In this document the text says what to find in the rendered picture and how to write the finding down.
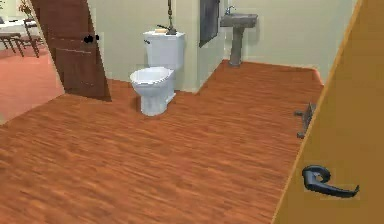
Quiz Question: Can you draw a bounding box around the white toilet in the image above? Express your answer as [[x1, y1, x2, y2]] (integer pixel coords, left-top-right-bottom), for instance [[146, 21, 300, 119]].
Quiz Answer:
[[129, 30, 186, 117]]

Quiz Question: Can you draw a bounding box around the dark toilet plunger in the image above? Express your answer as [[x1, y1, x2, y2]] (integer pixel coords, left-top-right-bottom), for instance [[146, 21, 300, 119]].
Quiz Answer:
[[157, 0, 178, 36]]

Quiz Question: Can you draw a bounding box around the dark grey hanging towel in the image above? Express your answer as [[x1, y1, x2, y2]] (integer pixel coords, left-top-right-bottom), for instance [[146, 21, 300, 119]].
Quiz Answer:
[[199, 0, 221, 48]]

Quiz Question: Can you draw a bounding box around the black round door knob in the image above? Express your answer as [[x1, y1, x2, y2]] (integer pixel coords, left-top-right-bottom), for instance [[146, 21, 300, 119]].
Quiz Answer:
[[83, 33, 100, 44]]

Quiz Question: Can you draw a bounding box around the dark brown room door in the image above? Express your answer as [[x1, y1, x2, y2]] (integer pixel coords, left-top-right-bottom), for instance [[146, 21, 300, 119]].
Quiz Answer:
[[29, 0, 113, 103]]

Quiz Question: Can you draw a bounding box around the light brown room door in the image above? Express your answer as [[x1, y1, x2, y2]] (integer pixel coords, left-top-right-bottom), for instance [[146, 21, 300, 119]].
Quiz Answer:
[[271, 0, 384, 224]]

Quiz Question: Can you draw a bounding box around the dark wooden chair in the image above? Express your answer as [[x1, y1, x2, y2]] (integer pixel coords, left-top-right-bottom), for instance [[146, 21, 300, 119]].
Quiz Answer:
[[13, 18, 44, 59]]

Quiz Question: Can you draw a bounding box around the green house plant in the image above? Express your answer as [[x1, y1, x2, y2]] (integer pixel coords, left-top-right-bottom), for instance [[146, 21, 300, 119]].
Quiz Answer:
[[17, 0, 35, 20]]

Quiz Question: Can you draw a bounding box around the white dining table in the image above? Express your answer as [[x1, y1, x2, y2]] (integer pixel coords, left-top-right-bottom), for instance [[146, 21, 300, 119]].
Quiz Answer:
[[0, 19, 37, 34]]

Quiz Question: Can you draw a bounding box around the grey pedestal sink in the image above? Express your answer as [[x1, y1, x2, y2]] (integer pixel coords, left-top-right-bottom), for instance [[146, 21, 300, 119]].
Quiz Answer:
[[219, 13, 259, 67]]

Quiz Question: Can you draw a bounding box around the dark grey door handle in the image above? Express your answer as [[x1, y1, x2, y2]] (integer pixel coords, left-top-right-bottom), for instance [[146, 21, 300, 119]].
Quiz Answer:
[[293, 102, 317, 140]]

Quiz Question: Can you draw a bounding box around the black lever door handle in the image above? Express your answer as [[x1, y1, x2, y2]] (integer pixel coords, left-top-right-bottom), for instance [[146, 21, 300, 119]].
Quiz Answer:
[[301, 164, 361, 199]]

